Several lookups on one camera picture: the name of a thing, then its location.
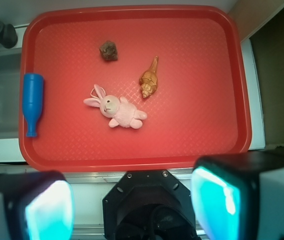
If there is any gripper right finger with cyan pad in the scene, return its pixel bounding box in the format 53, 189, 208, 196
191, 150, 284, 240

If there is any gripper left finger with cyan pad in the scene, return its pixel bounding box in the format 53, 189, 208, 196
0, 171, 75, 240

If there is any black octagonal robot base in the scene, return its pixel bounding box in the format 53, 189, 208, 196
102, 170, 200, 240

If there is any pink plush bunny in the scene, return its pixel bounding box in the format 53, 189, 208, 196
83, 84, 148, 129

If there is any blue plastic bottle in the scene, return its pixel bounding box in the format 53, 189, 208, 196
22, 73, 44, 138

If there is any red plastic tray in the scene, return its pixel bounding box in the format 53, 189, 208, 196
18, 5, 252, 172

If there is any steel sink basin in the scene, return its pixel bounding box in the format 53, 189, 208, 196
0, 50, 21, 139

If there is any golden brown conch shell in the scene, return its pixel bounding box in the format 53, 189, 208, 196
139, 56, 159, 99

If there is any brown rock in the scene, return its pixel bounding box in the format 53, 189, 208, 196
99, 40, 118, 61

